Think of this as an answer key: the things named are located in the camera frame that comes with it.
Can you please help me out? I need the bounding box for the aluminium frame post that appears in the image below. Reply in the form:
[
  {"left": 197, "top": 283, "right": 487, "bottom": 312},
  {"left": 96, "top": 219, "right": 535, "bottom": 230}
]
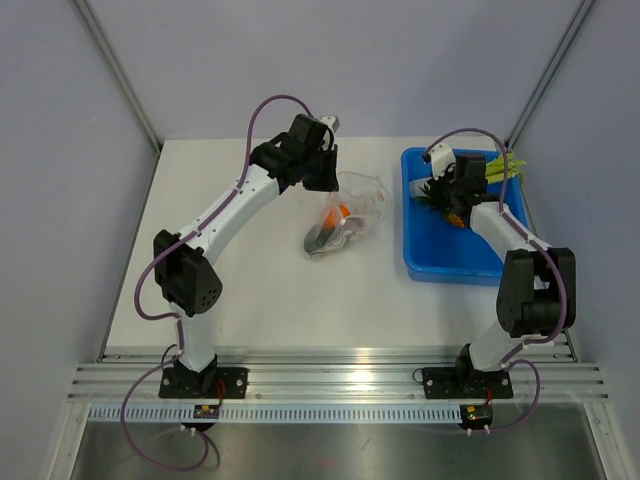
[
  {"left": 505, "top": 0, "right": 597, "bottom": 149},
  {"left": 71, "top": 0, "right": 163, "bottom": 158}
]

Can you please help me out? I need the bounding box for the right aluminium frame post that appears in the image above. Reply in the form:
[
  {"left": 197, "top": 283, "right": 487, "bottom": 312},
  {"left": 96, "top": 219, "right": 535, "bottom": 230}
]
[{"left": 505, "top": 0, "right": 597, "bottom": 149}]

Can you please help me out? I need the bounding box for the small circuit board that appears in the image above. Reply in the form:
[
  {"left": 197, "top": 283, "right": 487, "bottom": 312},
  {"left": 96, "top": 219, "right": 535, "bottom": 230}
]
[
  {"left": 460, "top": 404, "right": 494, "bottom": 429},
  {"left": 193, "top": 405, "right": 220, "bottom": 419}
]

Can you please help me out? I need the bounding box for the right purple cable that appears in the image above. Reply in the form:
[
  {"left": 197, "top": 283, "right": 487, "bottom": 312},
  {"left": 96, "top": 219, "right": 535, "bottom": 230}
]
[{"left": 423, "top": 127, "right": 571, "bottom": 435}]

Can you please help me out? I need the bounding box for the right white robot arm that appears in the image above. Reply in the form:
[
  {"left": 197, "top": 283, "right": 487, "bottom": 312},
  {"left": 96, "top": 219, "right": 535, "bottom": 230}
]
[{"left": 432, "top": 152, "right": 576, "bottom": 396}]

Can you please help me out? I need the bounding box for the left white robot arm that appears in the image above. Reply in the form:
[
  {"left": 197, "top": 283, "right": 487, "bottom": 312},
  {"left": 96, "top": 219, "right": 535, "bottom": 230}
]
[{"left": 153, "top": 114, "right": 339, "bottom": 398}]

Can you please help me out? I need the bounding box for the white slotted cable duct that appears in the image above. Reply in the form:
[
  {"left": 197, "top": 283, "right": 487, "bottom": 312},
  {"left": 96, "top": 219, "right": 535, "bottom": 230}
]
[{"left": 89, "top": 403, "right": 462, "bottom": 424}]

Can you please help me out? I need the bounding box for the dark green avocado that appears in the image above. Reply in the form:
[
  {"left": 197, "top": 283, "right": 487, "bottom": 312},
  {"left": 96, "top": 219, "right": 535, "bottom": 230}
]
[{"left": 303, "top": 225, "right": 331, "bottom": 257}]

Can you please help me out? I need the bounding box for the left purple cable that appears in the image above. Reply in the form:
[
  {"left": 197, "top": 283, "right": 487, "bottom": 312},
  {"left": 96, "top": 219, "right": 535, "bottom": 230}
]
[{"left": 121, "top": 94, "right": 321, "bottom": 470}]

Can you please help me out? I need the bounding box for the clear zip top bag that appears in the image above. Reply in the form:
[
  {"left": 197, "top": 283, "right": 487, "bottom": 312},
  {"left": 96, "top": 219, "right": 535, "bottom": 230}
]
[{"left": 303, "top": 171, "right": 391, "bottom": 259}]

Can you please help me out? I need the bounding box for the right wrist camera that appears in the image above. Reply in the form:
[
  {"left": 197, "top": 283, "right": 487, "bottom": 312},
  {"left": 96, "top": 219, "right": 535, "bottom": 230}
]
[{"left": 422, "top": 142, "right": 456, "bottom": 179}]

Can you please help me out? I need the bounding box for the orange persimmon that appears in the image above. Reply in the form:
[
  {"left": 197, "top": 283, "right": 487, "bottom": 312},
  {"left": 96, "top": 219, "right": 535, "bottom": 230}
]
[{"left": 322, "top": 203, "right": 351, "bottom": 230}]

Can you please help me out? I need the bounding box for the purple cable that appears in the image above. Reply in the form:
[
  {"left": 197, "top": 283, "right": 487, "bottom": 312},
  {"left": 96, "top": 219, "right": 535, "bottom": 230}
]
[
  {"left": 121, "top": 94, "right": 321, "bottom": 470},
  {"left": 423, "top": 127, "right": 571, "bottom": 435}
]

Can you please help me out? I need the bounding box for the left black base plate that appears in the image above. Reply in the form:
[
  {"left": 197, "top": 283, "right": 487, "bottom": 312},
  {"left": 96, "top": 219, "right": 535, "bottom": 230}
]
[{"left": 159, "top": 363, "right": 248, "bottom": 400}]

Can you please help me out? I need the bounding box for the aluminium mounting rail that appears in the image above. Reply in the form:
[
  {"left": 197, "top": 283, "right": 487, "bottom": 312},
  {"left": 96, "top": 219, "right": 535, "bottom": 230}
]
[{"left": 67, "top": 343, "right": 610, "bottom": 404}]

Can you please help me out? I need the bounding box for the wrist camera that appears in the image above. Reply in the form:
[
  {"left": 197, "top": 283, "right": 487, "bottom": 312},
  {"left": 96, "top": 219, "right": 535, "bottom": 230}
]
[
  {"left": 318, "top": 115, "right": 340, "bottom": 133},
  {"left": 422, "top": 142, "right": 456, "bottom": 179}
]

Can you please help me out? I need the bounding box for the left small circuit board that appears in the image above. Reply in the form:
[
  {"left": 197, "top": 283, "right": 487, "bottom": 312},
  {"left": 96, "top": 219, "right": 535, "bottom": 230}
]
[{"left": 193, "top": 405, "right": 220, "bottom": 419}]

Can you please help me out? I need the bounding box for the blue plastic bin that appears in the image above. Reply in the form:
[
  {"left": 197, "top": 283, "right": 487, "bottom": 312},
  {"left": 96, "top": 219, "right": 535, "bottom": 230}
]
[{"left": 401, "top": 147, "right": 503, "bottom": 286}]

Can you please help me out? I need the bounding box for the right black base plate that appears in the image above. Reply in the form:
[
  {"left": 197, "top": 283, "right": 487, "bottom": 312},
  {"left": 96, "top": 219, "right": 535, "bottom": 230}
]
[{"left": 421, "top": 367, "right": 514, "bottom": 400}]

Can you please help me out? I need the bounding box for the right small circuit board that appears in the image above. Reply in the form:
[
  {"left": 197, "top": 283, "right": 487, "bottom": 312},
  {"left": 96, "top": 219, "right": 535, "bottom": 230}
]
[{"left": 460, "top": 404, "right": 494, "bottom": 429}]

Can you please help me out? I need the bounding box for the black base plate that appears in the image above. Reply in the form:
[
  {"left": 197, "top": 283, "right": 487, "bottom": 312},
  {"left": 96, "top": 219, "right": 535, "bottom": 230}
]
[
  {"left": 159, "top": 363, "right": 248, "bottom": 400},
  {"left": 421, "top": 367, "right": 514, "bottom": 400}
]

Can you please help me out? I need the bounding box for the left aluminium frame post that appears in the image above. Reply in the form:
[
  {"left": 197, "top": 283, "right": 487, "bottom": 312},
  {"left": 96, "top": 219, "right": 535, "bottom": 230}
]
[{"left": 71, "top": 0, "right": 163, "bottom": 158}]

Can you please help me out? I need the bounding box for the toy pineapple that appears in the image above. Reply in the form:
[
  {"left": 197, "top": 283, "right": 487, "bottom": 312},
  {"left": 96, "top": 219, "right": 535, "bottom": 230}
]
[{"left": 414, "top": 183, "right": 466, "bottom": 228}]

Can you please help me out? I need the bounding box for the green white leek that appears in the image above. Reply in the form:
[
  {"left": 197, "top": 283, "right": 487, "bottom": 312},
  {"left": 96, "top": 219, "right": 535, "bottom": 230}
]
[{"left": 409, "top": 152, "right": 529, "bottom": 199}]

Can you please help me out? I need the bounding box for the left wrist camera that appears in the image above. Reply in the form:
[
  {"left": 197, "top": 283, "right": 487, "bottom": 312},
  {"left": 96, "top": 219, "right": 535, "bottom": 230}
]
[{"left": 318, "top": 115, "right": 340, "bottom": 133}]

